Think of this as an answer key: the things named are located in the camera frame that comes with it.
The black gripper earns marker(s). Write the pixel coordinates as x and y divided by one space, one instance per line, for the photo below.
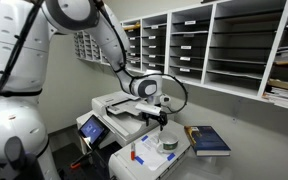
154 116

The white mug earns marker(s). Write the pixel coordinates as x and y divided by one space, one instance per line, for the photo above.
168 142

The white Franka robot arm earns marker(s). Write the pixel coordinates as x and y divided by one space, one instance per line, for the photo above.
14 66

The blue tape piece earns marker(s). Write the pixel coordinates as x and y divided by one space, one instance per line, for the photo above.
139 160
171 156
144 138

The white paper sheet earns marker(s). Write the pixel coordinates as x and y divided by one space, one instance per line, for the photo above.
149 155

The orange Sharpie marker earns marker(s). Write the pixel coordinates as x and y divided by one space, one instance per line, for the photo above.
133 151

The white office copier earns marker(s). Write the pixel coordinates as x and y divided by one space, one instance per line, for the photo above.
117 113

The white storage box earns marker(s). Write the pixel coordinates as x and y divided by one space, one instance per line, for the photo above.
124 166

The blue hardcover book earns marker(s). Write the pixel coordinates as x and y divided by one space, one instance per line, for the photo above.
205 140

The copier touch screen panel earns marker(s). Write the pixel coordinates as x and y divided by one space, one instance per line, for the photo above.
92 130

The large white mail sorter shelf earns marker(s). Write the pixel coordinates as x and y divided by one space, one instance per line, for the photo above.
210 43

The yellow folder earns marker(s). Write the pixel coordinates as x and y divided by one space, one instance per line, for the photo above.
131 27

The small white sorter shelf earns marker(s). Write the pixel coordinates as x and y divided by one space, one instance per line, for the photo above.
89 48

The stack of papers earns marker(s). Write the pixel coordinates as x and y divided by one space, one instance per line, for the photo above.
284 95

